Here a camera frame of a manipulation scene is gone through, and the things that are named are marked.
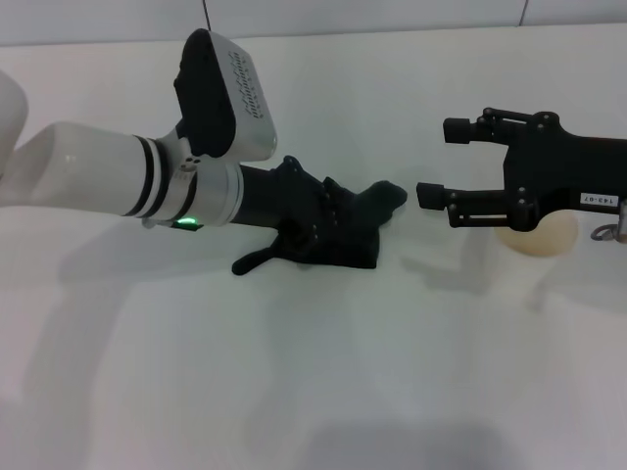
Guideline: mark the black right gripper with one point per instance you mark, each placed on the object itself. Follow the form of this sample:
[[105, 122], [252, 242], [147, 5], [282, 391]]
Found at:
[[578, 169]]

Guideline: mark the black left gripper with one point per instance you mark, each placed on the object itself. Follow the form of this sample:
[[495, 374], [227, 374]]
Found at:
[[279, 196]]

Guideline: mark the white paper cup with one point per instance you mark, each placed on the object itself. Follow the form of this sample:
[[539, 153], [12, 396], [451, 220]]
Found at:
[[553, 240]]

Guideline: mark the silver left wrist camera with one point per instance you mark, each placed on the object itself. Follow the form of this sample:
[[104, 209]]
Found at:
[[245, 98]]

